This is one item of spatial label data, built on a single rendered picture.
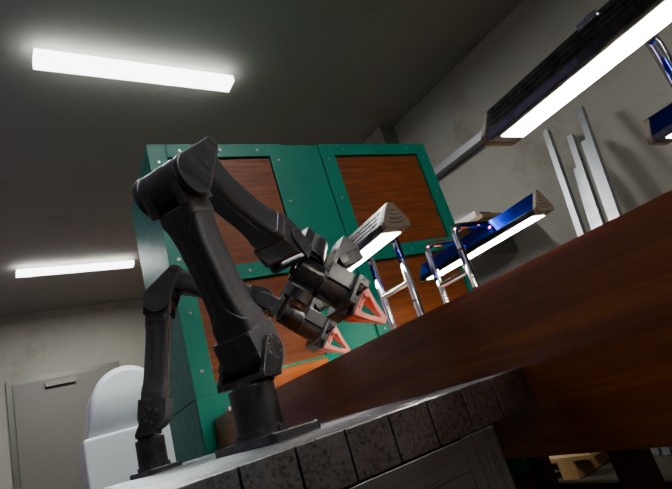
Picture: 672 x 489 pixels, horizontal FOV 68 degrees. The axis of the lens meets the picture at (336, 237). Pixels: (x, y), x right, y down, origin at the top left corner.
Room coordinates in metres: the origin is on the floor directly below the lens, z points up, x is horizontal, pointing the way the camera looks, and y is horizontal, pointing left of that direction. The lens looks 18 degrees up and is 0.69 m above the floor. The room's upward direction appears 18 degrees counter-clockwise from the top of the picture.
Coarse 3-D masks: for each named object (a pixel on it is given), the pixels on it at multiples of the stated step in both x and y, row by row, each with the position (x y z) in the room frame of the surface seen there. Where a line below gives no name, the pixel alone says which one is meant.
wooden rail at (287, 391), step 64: (576, 256) 0.46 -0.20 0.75; (640, 256) 0.42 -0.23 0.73; (448, 320) 0.63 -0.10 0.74; (512, 320) 0.55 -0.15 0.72; (576, 320) 0.49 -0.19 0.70; (640, 320) 0.44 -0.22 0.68; (320, 384) 0.96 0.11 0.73; (384, 384) 0.78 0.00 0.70; (448, 384) 0.66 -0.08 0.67; (576, 384) 0.51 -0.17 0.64; (640, 384) 0.46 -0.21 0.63; (512, 448) 0.61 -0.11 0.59; (576, 448) 0.54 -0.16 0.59; (640, 448) 0.49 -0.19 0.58
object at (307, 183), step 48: (192, 144) 1.72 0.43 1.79; (240, 144) 1.82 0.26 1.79; (336, 144) 2.07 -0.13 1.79; (384, 144) 2.22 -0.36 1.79; (288, 192) 1.91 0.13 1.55; (336, 192) 2.03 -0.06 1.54; (384, 192) 2.18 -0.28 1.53; (432, 192) 2.32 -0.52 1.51; (144, 240) 1.93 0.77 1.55; (240, 240) 1.78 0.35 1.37; (336, 240) 2.00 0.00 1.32; (432, 240) 2.26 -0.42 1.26; (384, 288) 2.09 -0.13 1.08; (432, 288) 2.22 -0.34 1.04; (192, 336) 1.64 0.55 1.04; (288, 336) 1.83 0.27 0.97; (192, 384) 1.63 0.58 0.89
